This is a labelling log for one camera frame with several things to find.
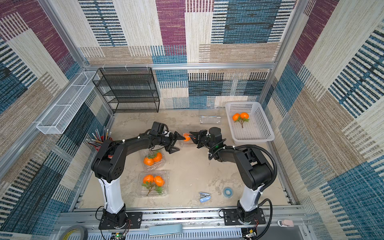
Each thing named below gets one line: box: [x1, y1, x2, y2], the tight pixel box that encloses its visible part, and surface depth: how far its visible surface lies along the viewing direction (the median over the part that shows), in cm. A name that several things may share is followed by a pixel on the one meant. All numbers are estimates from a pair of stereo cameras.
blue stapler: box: [199, 192, 212, 203], surface depth 81 cm
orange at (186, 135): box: [183, 132, 191, 142], surface depth 96 cm
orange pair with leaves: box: [232, 112, 250, 128], surface depth 112 cm
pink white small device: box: [277, 219, 295, 228], surface depth 71 cm
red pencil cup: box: [85, 127, 114, 152], surface depth 91 cm
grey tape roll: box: [59, 225, 89, 240], surface depth 71 cm
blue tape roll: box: [223, 186, 234, 199], surface depth 83 cm
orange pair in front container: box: [142, 174, 165, 196], surface depth 83 cm
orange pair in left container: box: [143, 150, 163, 166], surface depth 91 cm
